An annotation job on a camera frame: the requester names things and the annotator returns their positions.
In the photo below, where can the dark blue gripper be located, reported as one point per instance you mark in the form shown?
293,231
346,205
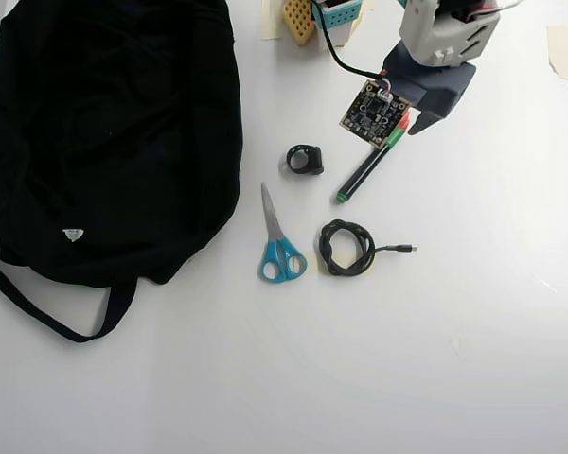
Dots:
441,93

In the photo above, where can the black fabric bag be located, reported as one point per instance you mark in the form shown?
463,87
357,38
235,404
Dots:
113,142

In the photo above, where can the yellow perforated base block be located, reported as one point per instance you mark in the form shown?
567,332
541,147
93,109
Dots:
297,21

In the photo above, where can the green black marker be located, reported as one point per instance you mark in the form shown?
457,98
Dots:
362,172

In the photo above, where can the camera circuit board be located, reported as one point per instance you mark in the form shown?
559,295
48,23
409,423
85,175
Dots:
374,113

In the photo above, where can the beige masking tape strip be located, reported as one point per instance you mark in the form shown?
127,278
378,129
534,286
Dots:
271,21
561,52

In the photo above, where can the white grey teal robot arm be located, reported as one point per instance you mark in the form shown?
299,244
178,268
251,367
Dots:
435,33

